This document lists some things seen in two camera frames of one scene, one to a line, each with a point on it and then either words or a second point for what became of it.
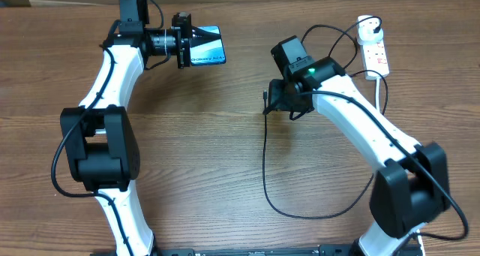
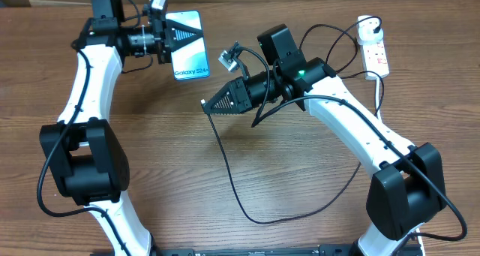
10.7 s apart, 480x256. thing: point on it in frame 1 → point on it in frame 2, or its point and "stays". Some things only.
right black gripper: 278,103 → 242,99
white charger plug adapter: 365,33 stays
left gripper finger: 199,35 → 178,34
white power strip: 373,55 stays
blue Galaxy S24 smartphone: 211,52 → 190,61
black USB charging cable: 343,35 → 346,190
